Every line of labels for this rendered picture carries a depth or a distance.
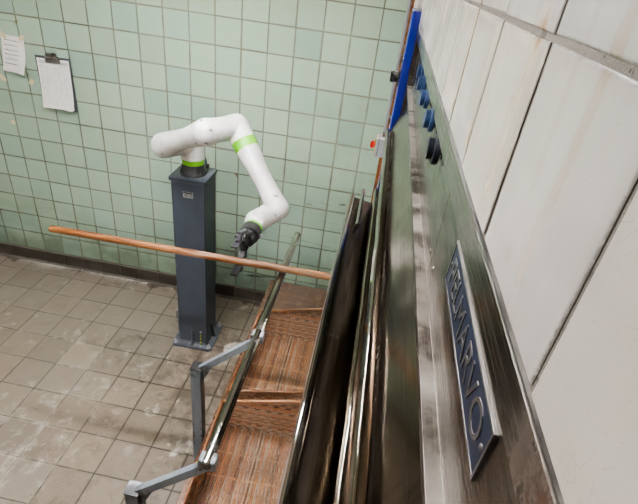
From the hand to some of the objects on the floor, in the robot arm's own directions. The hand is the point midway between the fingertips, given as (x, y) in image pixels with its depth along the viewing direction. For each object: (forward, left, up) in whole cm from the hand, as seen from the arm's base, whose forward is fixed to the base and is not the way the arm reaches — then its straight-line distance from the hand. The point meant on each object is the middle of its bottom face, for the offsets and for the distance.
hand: (234, 260), depth 191 cm
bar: (+29, +6, -119) cm, 123 cm away
